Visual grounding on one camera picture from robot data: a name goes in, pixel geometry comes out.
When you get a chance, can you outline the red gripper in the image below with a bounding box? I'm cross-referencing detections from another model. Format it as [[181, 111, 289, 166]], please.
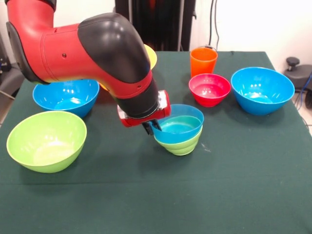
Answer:
[[117, 89, 172, 136]]

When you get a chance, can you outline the small ribbed blue bowl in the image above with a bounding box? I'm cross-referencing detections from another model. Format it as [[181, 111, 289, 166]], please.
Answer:
[[151, 104, 205, 144]]

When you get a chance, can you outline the small green bowl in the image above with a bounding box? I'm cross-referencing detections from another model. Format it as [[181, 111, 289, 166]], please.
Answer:
[[156, 126, 203, 156]]

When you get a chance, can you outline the large yellow bowl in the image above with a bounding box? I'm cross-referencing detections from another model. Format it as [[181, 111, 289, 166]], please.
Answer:
[[98, 43, 158, 93]]

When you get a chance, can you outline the large blue bowl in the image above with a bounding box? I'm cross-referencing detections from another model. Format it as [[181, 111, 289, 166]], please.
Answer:
[[231, 67, 295, 116], [32, 79, 100, 119]]

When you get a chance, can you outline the dark green table cloth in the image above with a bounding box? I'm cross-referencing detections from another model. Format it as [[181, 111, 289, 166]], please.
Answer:
[[0, 50, 312, 234]]

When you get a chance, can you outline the small pink bowl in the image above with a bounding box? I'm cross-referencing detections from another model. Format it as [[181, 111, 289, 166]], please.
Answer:
[[188, 73, 232, 108]]

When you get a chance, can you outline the orange cup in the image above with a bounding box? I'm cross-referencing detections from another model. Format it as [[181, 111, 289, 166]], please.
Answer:
[[190, 47, 219, 78]]

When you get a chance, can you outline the large green bowl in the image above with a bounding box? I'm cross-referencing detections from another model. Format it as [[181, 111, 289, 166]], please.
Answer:
[[6, 110, 88, 174]]

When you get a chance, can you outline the grey base leg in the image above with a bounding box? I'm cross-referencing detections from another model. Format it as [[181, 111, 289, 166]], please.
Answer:
[[0, 62, 25, 92]]

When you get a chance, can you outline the black chair base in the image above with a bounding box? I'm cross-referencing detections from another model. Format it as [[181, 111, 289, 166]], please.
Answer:
[[284, 57, 312, 109]]

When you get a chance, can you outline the black hanging cable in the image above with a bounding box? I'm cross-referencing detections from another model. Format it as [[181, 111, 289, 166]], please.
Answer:
[[208, 0, 221, 51]]

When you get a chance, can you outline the blue cable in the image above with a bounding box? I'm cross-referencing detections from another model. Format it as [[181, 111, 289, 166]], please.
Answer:
[[294, 73, 312, 110]]

